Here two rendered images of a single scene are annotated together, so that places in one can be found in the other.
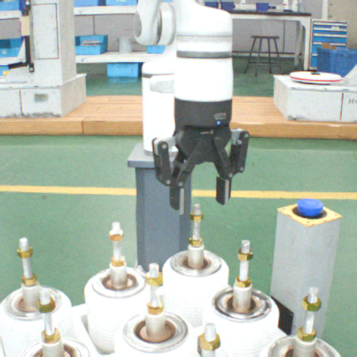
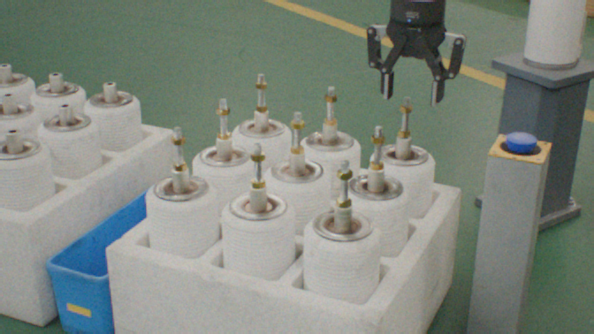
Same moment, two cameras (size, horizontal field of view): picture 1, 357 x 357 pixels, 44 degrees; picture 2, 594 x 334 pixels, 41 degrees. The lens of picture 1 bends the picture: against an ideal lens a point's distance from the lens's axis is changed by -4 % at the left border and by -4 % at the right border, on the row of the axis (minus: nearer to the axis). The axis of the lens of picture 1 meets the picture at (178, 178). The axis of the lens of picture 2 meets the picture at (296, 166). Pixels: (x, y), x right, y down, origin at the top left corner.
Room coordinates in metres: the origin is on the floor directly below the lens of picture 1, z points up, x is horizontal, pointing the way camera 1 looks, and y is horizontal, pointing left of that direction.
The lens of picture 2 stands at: (-0.19, -0.77, 0.73)
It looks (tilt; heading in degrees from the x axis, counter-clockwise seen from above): 25 degrees down; 52
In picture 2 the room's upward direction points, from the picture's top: straight up
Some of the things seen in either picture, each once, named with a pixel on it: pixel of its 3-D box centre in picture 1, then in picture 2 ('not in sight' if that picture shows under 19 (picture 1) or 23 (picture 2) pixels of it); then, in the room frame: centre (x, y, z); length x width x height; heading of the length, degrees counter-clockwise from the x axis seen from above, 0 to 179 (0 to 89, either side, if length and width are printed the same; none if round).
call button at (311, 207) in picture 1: (309, 209); (521, 144); (0.62, -0.20, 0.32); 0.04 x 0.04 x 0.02
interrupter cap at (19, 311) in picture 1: (33, 303); (262, 128); (0.48, 0.19, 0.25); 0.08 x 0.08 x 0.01
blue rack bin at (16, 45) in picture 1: (14, 47); not in sight; (5.49, 1.98, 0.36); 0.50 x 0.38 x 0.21; 175
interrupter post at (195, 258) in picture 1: (195, 255); (403, 148); (0.58, -0.03, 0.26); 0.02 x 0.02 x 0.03
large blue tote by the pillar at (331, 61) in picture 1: (339, 65); not in sight; (4.90, -1.75, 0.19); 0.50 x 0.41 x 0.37; 1
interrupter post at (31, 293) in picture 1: (31, 294); (262, 121); (0.48, 0.19, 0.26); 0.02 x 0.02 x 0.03
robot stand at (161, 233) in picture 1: (164, 212); (537, 139); (1.01, 0.03, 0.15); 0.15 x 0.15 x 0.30; 86
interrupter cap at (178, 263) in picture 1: (195, 263); (402, 155); (0.58, -0.03, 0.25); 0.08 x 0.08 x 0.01
